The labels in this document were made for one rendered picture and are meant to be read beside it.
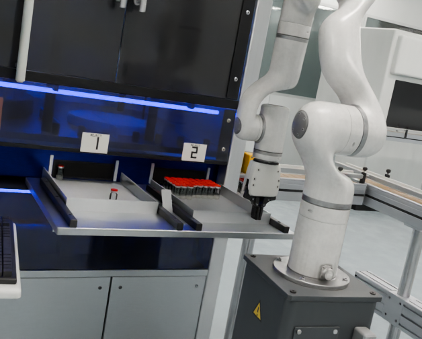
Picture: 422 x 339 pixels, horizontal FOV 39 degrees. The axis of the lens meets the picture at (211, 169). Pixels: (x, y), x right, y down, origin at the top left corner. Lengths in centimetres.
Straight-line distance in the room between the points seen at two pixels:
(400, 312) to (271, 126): 112
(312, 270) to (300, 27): 64
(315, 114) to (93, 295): 103
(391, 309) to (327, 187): 122
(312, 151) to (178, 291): 95
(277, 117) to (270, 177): 18
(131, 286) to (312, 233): 83
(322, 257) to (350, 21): 56
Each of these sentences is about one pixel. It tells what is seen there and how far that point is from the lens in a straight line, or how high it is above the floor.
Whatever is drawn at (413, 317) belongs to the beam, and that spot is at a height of 51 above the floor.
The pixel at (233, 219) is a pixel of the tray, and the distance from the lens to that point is 173.
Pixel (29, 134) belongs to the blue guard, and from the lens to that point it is 181.
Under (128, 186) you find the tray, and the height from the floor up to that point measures 89.
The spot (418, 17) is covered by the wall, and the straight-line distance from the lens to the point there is 891.
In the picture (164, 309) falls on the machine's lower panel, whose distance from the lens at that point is 214.
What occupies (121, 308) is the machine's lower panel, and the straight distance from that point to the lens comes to 207.
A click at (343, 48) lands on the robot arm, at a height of 141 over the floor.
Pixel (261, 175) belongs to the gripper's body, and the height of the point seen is 104.
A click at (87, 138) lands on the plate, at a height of 103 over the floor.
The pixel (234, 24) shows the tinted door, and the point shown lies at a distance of 199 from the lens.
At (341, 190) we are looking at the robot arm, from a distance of 140.
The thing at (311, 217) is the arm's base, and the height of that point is 101.
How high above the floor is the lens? 134
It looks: 11 degrees down
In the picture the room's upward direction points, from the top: 10 degrees clockwise
